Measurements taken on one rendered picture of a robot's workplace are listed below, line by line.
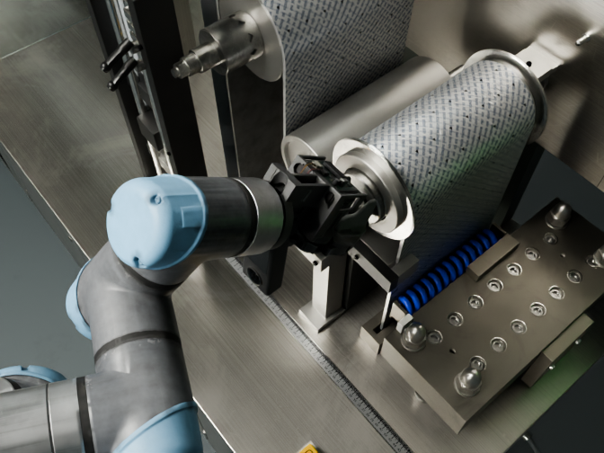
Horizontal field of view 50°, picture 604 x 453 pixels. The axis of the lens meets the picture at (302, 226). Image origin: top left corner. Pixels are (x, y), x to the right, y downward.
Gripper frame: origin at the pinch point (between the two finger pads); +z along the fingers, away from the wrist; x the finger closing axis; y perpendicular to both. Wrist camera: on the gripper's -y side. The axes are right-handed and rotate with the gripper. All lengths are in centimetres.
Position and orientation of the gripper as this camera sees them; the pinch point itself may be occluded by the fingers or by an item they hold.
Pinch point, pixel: (352, 221)
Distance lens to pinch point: 80.6
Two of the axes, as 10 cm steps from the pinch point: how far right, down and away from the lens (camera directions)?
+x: -6.4, -6.4, 4.2
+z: 5.9, -0.5, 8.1
